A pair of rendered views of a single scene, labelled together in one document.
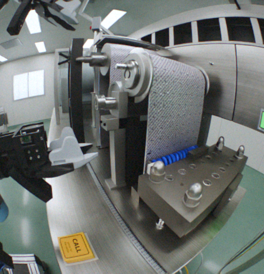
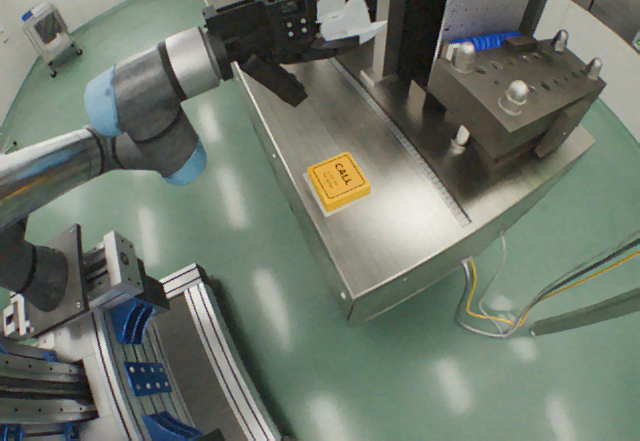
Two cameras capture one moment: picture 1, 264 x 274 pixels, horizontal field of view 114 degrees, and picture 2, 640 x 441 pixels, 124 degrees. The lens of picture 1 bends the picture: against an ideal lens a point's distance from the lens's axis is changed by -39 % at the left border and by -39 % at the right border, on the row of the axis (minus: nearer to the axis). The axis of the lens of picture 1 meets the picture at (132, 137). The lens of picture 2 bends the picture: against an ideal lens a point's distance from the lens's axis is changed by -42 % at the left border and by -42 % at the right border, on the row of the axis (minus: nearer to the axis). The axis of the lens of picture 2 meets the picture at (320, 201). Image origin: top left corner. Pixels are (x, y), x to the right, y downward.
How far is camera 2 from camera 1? 0.17 m
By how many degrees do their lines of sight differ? 41
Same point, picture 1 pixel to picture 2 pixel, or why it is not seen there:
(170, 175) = (479, 66)
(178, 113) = not seen: outside the picture
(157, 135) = (461, 4)
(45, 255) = (212, 260)
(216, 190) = (545, 105)
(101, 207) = (364, 113)
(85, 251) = (359, 181)
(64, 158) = (344, 29)
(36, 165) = (302, 43)
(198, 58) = not seen: outside the picture
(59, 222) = (298, 146)
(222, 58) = not seen: outside the picture
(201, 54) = not seen: outside the picture
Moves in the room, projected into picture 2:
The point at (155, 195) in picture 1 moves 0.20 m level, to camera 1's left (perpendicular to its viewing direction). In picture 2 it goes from (462, 89) to (320, 78)
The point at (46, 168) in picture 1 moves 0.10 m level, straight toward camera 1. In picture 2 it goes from (322, 45) to (387, 90)
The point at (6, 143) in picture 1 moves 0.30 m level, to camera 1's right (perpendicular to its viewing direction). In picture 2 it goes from (241, 19) to (531, 42)
